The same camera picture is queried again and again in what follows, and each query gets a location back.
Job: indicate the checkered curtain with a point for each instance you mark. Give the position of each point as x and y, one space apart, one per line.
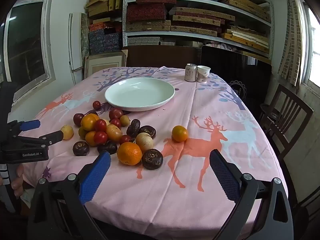
291 42

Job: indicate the cardboard box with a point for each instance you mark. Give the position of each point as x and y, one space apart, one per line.
105 63

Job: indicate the white upright board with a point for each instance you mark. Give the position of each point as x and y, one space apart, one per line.
75 50

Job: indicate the dark purple water chestnut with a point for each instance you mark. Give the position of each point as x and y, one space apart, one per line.
80 148
152 159
133 128
107 147
148 131

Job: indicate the small red cherry tomato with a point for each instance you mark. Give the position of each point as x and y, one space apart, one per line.
96 104

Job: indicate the striped pale pepino melon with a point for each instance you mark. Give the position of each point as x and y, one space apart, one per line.
67 132

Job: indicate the pink deer print tablecloth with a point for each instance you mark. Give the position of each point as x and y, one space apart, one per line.
175 200

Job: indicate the dark brown wooden board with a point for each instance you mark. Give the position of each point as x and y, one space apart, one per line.
162 56

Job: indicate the bright window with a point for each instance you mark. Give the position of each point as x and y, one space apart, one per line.
312 50

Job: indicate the pale yellow round fruit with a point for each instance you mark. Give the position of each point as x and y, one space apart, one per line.
144 142

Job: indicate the white paper cup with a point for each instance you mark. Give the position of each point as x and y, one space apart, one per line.
203 75

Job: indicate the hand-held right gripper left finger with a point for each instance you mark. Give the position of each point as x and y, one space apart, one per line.
96 177

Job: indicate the aluminium framed window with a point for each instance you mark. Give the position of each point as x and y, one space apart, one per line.
25 42

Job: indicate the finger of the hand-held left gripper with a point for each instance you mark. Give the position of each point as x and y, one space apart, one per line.
31 125
53 136

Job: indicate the stack of yellow wooden frames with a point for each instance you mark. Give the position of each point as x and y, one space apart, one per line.
247 40

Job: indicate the grey marble slab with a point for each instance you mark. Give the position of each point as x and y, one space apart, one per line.
84 35

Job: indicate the stack of yellow wooden boxes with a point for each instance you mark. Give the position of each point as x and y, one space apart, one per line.
102 3

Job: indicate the stack of blue patterned boxes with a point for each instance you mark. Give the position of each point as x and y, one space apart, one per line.
105 42

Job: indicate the dark wooden chair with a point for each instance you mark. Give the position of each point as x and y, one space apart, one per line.
287 112

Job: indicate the orange patterned box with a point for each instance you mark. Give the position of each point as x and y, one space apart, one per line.
100 26

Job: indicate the large orange-yellow pepino melon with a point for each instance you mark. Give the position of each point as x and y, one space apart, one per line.
114 132

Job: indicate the large orange mandarin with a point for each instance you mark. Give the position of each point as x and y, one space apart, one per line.
129 153

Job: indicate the stack of woven tan boxes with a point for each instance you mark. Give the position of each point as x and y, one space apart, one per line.
150 26

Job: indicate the white metal shelf rack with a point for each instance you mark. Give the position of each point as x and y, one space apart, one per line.
124 17

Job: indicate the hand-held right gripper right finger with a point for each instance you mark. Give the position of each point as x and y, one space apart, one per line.
223 177

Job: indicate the dark red plum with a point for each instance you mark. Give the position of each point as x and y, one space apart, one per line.
78 119

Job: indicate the greenish orange mandarin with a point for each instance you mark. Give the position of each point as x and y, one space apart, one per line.
82 133

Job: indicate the white plate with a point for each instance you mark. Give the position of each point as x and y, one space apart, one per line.
140 92

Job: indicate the pale drink can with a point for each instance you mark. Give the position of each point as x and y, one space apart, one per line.
190 73

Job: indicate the red tomato with stem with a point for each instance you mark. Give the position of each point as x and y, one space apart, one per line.
125 139

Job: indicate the small tan round fruit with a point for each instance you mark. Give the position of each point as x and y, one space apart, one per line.
124 120

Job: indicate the person's left hand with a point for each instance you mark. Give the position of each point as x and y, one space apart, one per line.
18 180

